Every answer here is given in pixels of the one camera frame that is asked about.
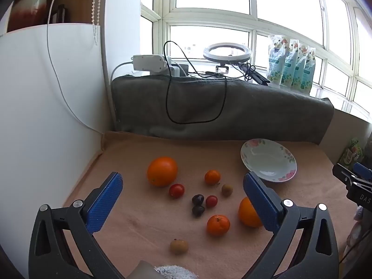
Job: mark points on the small red cherry tomato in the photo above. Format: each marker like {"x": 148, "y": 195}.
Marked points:
{"x": 211, "y": 201}

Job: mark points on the person's left hand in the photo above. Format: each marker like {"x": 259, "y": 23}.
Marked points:
{"x": 175, "y": 272}

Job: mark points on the white floral plate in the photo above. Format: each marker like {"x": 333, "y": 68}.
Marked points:
{"x": 267, "y": 159}

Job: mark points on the large smooth orange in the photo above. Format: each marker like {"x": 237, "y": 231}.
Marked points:
{"x": 162, "y": 171}

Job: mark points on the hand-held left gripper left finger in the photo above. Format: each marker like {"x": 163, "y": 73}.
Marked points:
{"x": 106, "y": 200}

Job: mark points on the floral refill pouch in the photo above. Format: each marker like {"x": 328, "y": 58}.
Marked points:
{"x": 309, "y": 75}
{"x": 300, "y": 71}
{"x": 274, "y": 61}
{"x": 289, "y": 65}

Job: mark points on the white board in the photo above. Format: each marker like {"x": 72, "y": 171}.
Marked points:
{"x": 35, "y": 122}

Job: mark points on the wall poster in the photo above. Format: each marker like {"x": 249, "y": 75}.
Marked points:
{"x": 32, "y": 3}

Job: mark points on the small brown kiwi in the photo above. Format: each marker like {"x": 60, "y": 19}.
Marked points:
{"x": 227, "y": 189}

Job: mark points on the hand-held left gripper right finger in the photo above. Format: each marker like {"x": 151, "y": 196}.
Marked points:
{"x": 258, "y": 197}

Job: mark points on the black light stand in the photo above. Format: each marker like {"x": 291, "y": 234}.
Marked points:
{"x": 258, "y": 78}

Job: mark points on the green packet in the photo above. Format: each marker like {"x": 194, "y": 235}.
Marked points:
{"x": 350, "y": 152}

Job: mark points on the peach blanket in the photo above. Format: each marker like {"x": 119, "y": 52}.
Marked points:
{"x": 130, "y": 162}

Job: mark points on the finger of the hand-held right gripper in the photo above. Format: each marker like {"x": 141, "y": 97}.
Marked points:
{"x": 343, "y": 174}
{"x": 361, "y": 169}

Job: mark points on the white window frame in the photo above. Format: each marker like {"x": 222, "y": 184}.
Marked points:
{"x": 209, "y": 17}

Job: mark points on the white power box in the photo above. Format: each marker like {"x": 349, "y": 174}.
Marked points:
{"x": 148, "y": 62}

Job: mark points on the large dimpled orange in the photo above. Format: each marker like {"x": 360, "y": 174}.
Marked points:
{"x": 248, "y": 213}

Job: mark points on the dark purple plum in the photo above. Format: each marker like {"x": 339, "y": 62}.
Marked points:
{"x": 198, "y": 211}
{"x": 197, "y": 199}

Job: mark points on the grey blanket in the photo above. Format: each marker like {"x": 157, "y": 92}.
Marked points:
{"x": 247, "y": 113}

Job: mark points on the small tangerine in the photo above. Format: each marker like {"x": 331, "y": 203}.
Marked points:
{"x": 218, "y": 225}
{"x": 212, "y": 177}

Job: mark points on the phone clamp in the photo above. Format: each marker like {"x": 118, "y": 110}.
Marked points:
{"x": 222, "y": 69}

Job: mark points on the person's right hand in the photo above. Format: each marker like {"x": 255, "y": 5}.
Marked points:
{"x": 359, "y": 213}

